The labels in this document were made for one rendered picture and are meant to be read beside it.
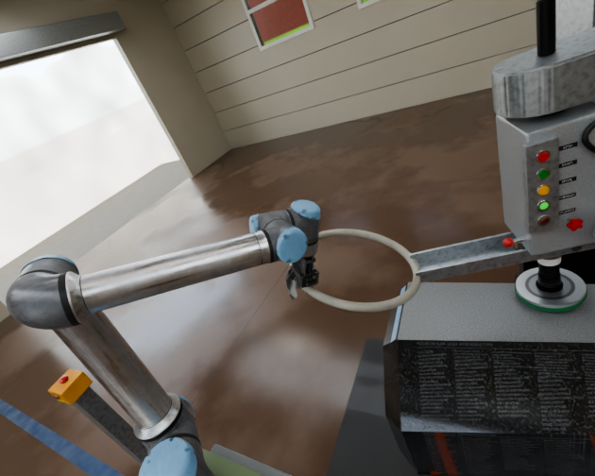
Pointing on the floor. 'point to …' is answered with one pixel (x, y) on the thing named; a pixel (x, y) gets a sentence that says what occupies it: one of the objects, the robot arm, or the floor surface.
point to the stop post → (98, 412)
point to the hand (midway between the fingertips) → (298, 293)
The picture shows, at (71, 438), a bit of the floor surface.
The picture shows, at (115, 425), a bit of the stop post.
